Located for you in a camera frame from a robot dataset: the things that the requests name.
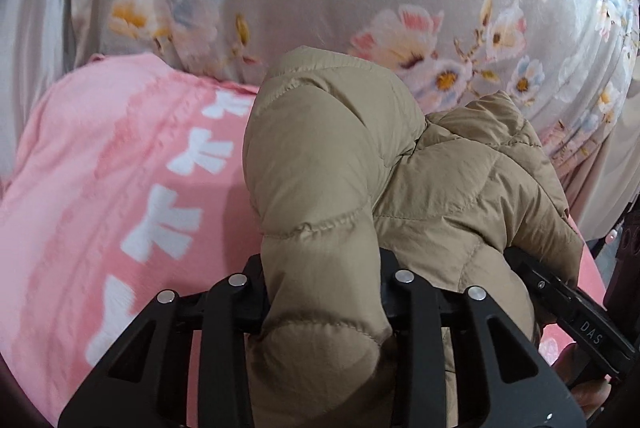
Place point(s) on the person's right hand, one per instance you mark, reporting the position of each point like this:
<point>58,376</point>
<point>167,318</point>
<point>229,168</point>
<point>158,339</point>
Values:
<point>590,400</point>

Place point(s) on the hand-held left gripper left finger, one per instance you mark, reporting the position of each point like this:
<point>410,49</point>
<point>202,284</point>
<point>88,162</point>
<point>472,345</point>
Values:
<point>252,303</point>

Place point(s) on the khaki quilted puffer jacket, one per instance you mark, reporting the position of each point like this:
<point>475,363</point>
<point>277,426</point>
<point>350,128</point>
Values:
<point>350,188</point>

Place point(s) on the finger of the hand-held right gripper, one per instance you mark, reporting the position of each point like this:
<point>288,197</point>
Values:
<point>585,323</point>

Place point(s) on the pink printed blanket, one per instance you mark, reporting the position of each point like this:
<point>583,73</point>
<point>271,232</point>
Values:
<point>100,167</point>

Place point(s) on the white curtain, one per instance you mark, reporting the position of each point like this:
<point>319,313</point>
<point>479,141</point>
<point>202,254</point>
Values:
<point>30,47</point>

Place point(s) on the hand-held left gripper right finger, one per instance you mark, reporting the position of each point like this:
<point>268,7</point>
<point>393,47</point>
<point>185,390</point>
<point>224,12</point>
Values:
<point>390,300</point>

